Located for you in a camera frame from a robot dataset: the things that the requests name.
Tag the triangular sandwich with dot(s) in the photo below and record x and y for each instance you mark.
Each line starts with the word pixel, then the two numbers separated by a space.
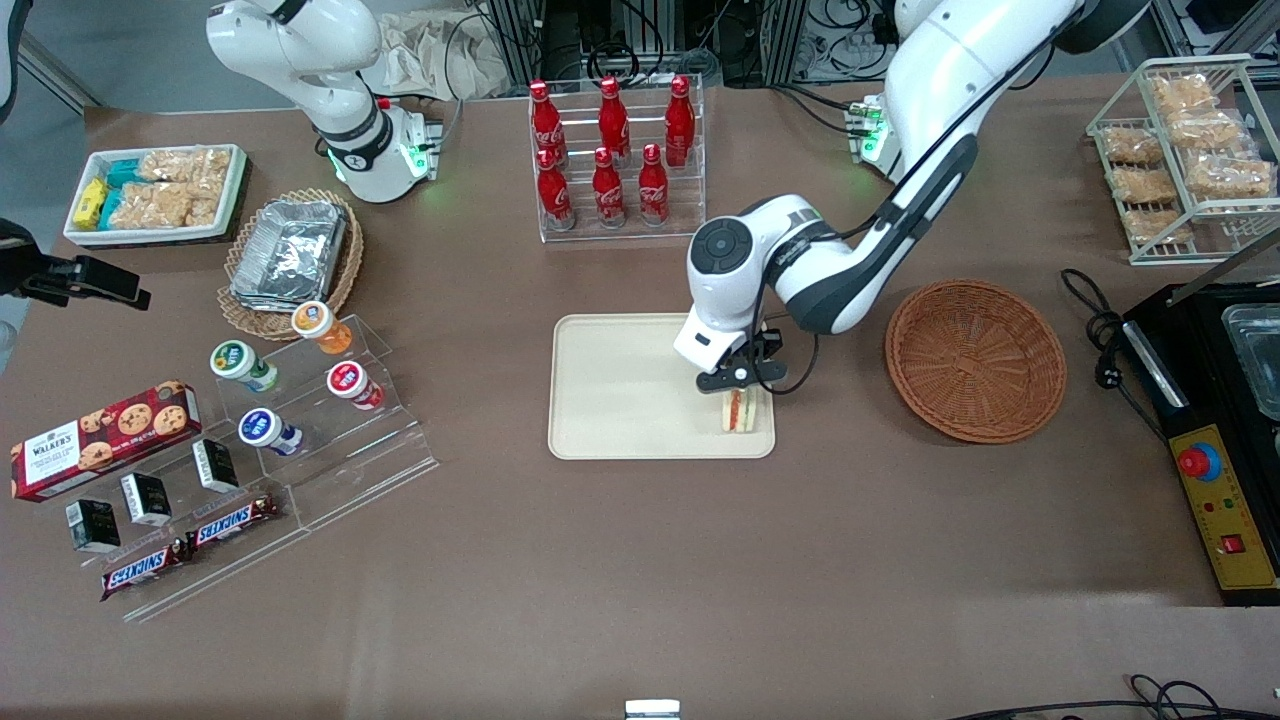
pixel 745 412

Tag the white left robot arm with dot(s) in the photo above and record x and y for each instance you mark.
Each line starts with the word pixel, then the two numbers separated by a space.
pixel 940 80

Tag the beige plastic tray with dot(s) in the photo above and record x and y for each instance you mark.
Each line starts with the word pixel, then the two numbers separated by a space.
pixel 620 390

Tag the round brown wicker basket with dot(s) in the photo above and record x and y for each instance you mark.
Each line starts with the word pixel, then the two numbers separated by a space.
pixel 975 360

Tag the oval light wicker basket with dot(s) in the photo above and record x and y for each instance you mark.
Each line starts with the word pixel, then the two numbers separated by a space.
pixel 345 270

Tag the teal snack pack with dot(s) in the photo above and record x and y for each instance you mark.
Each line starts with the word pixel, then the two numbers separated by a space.
pixel 110 208
pixel 125 173

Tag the yellow snack pack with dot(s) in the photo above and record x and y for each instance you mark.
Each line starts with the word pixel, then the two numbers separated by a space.
pixel 90 203

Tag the clear rice cracker pack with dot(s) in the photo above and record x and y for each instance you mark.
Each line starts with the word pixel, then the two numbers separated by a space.
pixel 150 205
pixel 185 165

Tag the clear acrylic bottle rack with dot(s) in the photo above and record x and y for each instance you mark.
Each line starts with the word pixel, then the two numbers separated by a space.
pixel 690 200

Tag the white rectangular snack bin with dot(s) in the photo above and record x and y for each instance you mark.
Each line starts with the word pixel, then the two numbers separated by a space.
pixel 235 195

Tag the green lid yogurt cup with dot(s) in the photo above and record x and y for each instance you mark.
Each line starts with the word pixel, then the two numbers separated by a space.
pixel 240 364

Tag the red Walkers cookie box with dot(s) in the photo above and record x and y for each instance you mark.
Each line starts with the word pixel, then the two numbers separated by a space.
pixel 100 440

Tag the red cola bottle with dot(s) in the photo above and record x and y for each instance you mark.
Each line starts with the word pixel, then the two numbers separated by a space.
pixel 545 118
pixel 607 192
pixel 613 115
pixel 680 115
pixel 653 190
pixel 554 195

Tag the stacked foil containers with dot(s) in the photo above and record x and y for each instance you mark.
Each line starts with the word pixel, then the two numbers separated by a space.
pixel 290 250

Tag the black chair edge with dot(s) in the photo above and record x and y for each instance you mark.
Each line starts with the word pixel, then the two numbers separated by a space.
pixel 10 50

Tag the small black box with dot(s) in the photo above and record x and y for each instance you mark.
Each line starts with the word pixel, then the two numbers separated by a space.
pixel 147 499
pixel 93 525
pixel 215 465

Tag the blue lid yogurt cup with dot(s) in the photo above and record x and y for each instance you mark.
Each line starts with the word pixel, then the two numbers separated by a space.
pixel 266 430

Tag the orange lid yogurt cup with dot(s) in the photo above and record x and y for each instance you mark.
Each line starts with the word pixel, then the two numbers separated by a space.
pixel 320 326

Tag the red lid yogurt cup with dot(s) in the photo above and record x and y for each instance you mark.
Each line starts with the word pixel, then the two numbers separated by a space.
pixel 352 384

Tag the Snickers bar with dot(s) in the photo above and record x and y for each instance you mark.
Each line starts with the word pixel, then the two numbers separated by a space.
pixel 230 522
pixel 142 570

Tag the clear acrylic step display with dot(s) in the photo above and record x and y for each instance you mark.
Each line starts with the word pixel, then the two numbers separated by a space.
pixel 230 575
pixel 370 460

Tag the crumpled beige cloth bag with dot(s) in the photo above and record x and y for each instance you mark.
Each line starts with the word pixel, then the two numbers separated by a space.
pixel 440 55

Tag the bagged fried snack pack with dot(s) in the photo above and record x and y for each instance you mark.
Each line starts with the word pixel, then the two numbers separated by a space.
pixel 1230 175
pixel 1145 184
pixel 1182 93
pixel 1205 130
pixel 1130 145
pixel 1155 225

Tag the black machine with yellow panel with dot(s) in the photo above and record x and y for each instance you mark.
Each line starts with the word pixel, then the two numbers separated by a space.
pixel 1200 380

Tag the red emergency stop button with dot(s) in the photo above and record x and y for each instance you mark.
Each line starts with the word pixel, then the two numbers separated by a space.
pixel 1200 461

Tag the clear plastic container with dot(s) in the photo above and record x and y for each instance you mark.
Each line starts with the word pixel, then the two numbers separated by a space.
pixel 1255 360

